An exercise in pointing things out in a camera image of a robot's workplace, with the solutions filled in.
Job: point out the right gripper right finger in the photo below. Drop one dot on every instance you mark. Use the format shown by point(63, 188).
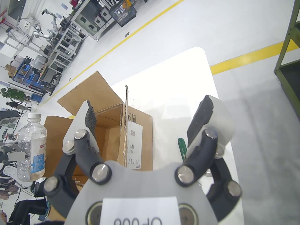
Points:
point(206, 148)

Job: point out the black computer case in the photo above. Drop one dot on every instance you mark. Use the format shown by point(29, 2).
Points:
point(123, 15)

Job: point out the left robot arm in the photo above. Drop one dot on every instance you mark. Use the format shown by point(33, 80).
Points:
point(10, 172)

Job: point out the green potted plant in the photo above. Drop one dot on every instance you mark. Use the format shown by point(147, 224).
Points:
point(11, 93)

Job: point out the clear plastic water bottle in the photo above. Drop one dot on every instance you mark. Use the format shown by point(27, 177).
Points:
point(32, 146)

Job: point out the rack with blue bins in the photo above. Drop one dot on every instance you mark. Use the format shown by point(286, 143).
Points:
point(30, 73)

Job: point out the large brown cardboard carton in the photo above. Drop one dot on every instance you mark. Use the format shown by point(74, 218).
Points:
point(138, 127)

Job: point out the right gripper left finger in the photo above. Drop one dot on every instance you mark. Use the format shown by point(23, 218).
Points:
point(80, 151)

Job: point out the green metal rack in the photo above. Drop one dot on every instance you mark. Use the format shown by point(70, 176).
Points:
point(288, 47)

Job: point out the aluminium frame workstation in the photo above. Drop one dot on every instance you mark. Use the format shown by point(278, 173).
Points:
point(93, 17)

